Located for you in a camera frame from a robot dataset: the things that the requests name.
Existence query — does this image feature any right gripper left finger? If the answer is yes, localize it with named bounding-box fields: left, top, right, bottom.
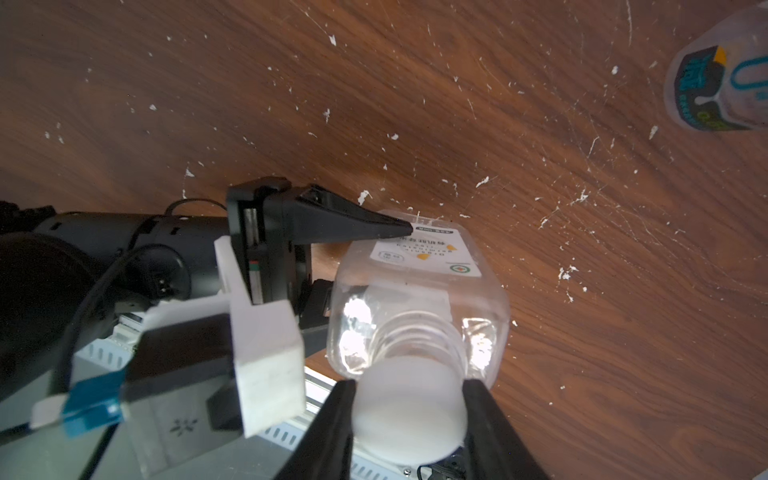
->
left=274, top=380, right=357, bottom=480

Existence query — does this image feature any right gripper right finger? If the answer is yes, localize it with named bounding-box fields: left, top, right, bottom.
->
left=462, top=379, right=549, bottom=480

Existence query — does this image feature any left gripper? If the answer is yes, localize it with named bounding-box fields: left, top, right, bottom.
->
left=226, top=177, right=413, bottom=357

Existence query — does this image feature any white cap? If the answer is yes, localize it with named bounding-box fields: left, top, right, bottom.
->
left=351, top=356, right=467, bottom=466

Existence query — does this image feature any square clear bottle with label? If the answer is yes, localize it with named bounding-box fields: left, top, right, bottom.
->
left=326, top=210, right=511, bottom=386

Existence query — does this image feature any round clear bottle front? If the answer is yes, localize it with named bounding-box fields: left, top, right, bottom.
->
left=664, top=1, right=767, bottom=132

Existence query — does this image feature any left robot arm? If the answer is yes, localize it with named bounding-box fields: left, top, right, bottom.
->
left=1, top=177, right=412, bottom=397

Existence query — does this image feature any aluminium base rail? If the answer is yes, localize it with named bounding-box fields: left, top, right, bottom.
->
left=71, top=311, right=469, bottom=480

